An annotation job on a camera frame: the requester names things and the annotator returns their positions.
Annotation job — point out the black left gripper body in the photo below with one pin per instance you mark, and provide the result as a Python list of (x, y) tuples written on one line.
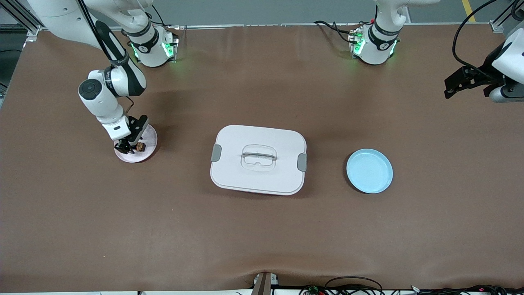
[(488, 65)]

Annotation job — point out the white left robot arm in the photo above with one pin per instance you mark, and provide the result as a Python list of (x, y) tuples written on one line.
[(374, 45)]

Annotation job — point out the pale pink round plate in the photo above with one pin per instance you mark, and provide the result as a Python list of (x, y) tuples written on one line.
[(150, 137)]

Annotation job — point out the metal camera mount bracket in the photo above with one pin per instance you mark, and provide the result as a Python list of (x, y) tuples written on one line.
[(264, 284)]

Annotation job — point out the aluminium table edge rail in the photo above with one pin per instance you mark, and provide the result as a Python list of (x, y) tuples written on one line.
[(245, 26)]

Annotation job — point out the light blue round plate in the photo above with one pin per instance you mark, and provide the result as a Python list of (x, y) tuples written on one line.
[(368, 172)]

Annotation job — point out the aluminium frame post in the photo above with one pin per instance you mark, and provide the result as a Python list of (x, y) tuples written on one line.
[(24, 18), (497, 25)]

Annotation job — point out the white lidded plastic box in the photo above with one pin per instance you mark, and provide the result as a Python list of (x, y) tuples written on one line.
[(245, 180)]

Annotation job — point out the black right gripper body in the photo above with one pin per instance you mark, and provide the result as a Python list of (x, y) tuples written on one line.
[(130, 141)]

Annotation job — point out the grey box latch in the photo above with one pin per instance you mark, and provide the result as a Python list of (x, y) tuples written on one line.
[(302, 162), (215, 153)]

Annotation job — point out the orange and black switch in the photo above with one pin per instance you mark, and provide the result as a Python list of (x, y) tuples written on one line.
[(140, 146)]

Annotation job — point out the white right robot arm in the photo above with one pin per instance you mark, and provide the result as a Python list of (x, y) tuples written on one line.
[(102, 98)]

